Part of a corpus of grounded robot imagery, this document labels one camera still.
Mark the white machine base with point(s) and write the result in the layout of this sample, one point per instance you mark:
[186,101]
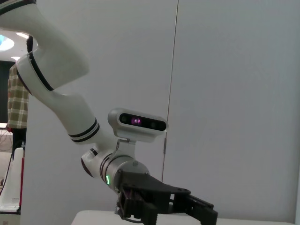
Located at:
[14,182]

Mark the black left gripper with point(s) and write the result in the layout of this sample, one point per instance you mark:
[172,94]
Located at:
[145,187]

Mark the person in plaid shirt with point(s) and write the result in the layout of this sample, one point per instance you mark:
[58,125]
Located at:
[17,100]

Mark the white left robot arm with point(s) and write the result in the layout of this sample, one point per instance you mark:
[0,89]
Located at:
[68,103]

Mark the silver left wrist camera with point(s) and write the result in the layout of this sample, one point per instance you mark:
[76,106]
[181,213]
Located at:
[138,124]

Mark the large black wall screen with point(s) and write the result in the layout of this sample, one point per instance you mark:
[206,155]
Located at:
[3,93]

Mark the round blue ceiling light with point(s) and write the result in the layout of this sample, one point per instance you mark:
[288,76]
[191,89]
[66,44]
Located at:
[4,44]

